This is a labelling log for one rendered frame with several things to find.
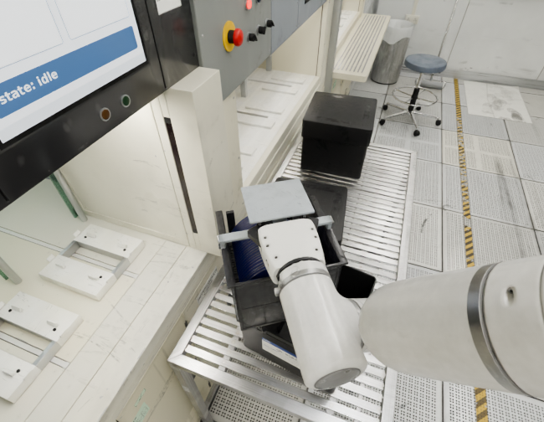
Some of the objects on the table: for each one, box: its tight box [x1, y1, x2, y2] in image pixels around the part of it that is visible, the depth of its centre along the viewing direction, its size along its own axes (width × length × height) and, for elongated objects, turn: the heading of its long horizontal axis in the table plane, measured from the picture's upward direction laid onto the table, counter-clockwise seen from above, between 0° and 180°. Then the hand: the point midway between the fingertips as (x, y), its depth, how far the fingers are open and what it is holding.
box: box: [300, 91, 377, 179], centre depth 149 cm, size 29×29×25 cm
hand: (276, 208), depth 63 cm, fingers closed on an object, 3 cm apart
